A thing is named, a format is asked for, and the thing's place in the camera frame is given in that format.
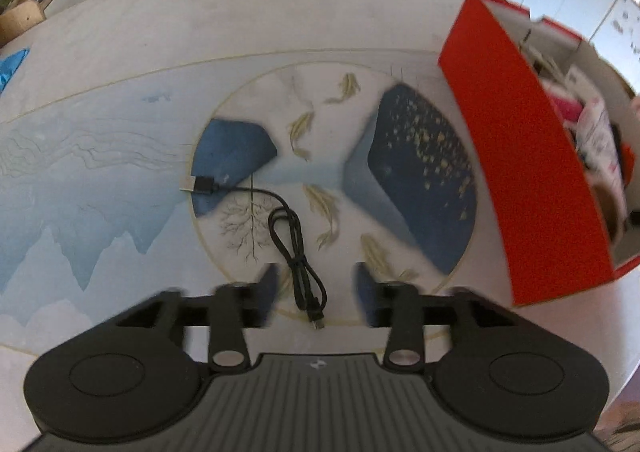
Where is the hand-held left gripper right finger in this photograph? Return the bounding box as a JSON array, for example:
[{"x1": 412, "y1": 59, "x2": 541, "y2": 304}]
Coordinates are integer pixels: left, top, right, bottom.
[{"x1": 351, "y1": 262, "x2": 524, "y2": 371}]

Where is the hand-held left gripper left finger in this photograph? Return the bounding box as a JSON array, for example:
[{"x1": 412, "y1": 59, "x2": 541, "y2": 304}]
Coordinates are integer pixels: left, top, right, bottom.
[{"x1": 116, "y1": 262, "x2": 282, "y2": 374}]

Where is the black usb cable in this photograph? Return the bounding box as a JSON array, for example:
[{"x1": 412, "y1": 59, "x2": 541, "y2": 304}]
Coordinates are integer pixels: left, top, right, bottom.
[{"x1": 179, "y1": 174, "x2": 329, "y2": 334}]

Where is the red and white cardboard box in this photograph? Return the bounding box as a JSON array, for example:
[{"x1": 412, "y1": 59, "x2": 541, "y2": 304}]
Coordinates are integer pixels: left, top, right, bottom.
[{"x1": 437, "y1": 0, "x2": 640, "y2": 309}]

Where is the white patterned cloth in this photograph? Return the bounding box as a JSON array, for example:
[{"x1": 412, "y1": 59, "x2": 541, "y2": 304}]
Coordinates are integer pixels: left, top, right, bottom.
[{"x1": 574, "y1": 96, "x2": 627, "y2": 185}]

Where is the printed table mat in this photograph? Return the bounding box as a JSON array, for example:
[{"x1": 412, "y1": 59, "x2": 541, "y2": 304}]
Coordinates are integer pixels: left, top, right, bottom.
[{"x1": 0, "y1": 47, "x2": 517, "y2": 375}]

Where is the blue plastic bag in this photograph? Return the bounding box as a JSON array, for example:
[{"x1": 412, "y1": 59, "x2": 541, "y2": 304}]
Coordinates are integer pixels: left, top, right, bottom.
[{"x1": 0, "y1": 46, "x2": 32, "y2": 94}]

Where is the brown cardboard box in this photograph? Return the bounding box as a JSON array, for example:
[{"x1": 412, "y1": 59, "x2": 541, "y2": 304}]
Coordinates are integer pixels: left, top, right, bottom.
[{"x1": 0, "y1": 0, "x2": 47, "y2": 49}]

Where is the white cabinet with stickers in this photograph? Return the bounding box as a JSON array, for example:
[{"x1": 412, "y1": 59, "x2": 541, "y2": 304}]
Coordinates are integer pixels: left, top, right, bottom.
[{"x1": 589, "y1": 0, "x2": 640, "y2": 94}]

